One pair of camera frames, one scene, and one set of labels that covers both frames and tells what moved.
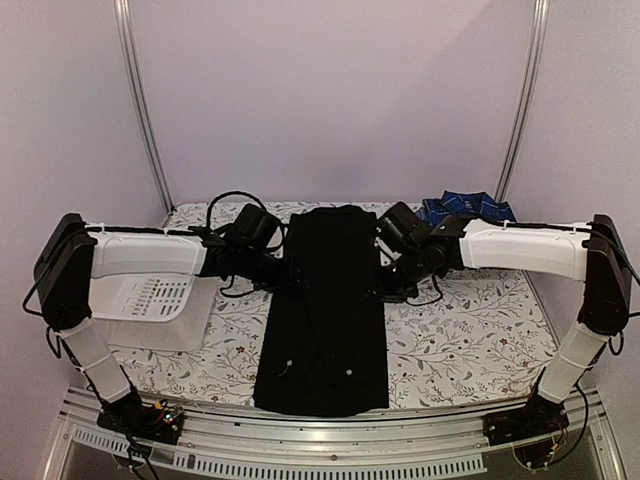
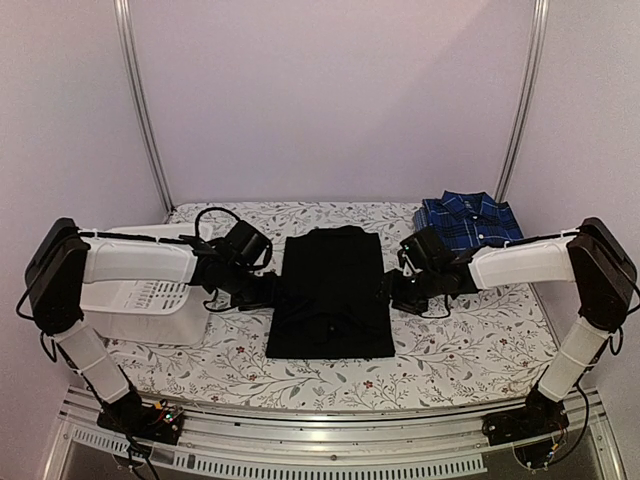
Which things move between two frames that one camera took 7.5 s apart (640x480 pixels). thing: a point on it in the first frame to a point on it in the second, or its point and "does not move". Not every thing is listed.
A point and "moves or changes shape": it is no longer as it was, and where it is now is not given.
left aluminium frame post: (122, 15) does not move
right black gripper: (377, 289) to (399, 302)
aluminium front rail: (333, 444) does not move
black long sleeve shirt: (323, 351) moves or changes shape
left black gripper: (289, 275) to (267, 299)
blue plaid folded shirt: (476, 205) does not move
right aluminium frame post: (529, 95) does not move
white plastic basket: (155, 312) does not move
